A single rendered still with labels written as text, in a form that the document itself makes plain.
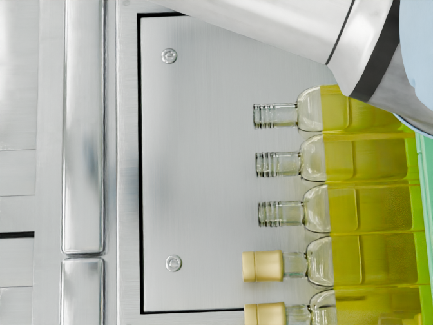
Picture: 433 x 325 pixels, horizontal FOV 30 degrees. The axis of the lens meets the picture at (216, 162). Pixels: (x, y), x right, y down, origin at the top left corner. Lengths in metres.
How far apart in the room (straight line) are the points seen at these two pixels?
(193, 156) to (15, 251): 0.27
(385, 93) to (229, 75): 0.57
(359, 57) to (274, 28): 0.06
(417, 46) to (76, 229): 0.68
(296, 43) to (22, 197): 0.63
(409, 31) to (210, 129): 0.63
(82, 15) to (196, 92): 0.20
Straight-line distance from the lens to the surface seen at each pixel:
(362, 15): 0.53
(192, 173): 1.06
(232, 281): 1.03
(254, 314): 0.88
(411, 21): 0.47
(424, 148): 0.89
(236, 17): 0.55
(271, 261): 0.89
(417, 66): 0.46
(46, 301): 1.08
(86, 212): 1.06
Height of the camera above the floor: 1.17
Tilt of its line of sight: 1 degrees up
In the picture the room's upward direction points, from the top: 92 degrees counter-clockwise
